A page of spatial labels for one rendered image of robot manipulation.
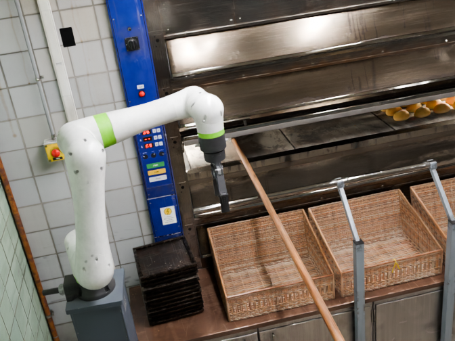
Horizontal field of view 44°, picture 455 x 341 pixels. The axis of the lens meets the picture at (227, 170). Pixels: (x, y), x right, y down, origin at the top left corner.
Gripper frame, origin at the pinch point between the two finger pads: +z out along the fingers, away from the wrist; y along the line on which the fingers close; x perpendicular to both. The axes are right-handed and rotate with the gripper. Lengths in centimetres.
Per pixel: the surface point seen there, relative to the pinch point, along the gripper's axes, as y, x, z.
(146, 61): -85, -16, -35
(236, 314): -41, 2, 85
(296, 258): 5.3, 23.8, 27.9
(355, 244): -30, 61, 53
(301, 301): -41, 36, 87
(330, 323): 43, 24, 29
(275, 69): -89, 46, -19
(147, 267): -58, -36, 58
